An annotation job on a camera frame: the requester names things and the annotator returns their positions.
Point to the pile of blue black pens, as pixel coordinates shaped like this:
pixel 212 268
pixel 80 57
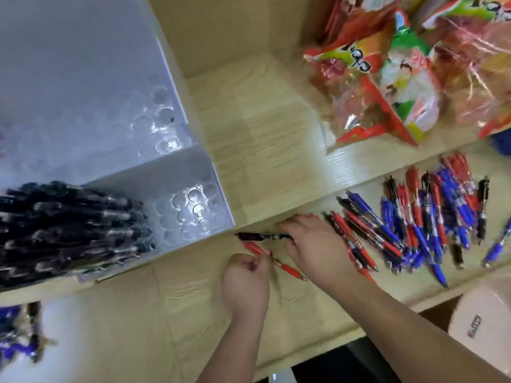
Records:
pixel 20 335

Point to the red click pen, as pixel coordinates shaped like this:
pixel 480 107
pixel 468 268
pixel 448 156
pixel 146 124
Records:
pixel 291 271

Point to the stack of red snack packets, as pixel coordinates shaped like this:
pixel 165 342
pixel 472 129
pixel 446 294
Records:
pixel 351 19

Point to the white round stool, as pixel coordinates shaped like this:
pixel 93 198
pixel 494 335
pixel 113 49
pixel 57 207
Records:
pixel 483 319

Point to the person's black trousers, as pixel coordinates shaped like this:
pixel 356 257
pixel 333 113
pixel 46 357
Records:
pixel 351 362

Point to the person's left hand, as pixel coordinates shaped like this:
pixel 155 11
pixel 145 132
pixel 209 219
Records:
pixel 245 291

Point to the pile of colourful snack bags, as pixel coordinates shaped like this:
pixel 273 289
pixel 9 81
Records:
pixel 471 55

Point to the clear tiered pen holder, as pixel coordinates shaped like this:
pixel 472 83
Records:
pixel 80 95

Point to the cluster of black pens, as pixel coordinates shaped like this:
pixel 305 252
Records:
pixel 72 231

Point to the person's right hand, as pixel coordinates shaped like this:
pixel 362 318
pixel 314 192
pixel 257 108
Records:
pixel 319 255

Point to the pile of red blue pens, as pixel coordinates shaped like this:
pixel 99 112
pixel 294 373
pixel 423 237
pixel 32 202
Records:
pixel 423 227

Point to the person's left forearm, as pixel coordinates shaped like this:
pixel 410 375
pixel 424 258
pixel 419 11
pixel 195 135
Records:
pixel 235 351

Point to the person's right forearm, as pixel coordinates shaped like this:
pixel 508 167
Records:
pixel 407 335

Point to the blue box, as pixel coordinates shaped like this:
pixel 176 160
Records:
pixel 503 143

